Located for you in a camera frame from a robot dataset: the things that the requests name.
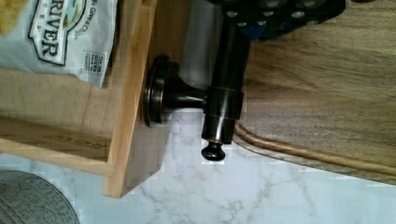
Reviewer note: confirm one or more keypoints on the round wooden lid with knob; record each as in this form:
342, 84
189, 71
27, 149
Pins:
30, 199

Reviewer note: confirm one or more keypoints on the dark bronze drawer handle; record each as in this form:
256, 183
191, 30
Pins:
166, 93

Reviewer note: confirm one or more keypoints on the Deep River chips bag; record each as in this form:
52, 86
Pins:
63, 37

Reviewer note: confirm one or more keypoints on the wooden cutting board tray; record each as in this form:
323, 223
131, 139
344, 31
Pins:
324, 95

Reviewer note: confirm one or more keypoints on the bamboo wooden drawer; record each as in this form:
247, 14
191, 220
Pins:
68, 122

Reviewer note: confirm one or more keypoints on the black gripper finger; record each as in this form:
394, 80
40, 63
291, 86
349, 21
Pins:
270, 19

